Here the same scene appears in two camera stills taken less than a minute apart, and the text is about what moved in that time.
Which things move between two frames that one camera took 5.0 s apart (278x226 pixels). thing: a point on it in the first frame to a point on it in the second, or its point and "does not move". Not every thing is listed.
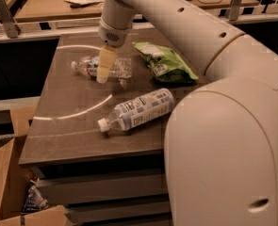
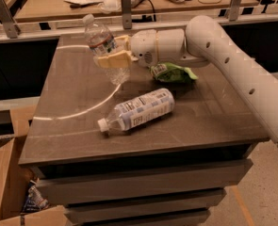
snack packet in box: x=33 y=199 does not move
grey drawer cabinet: x=97 y=149 does not move
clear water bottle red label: x=89 y=66 to x=103 y=43
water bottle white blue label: x=139 y=111 does not move
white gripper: x=112 y=35 to x=143 y=47
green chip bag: x=164 y=63 does not move
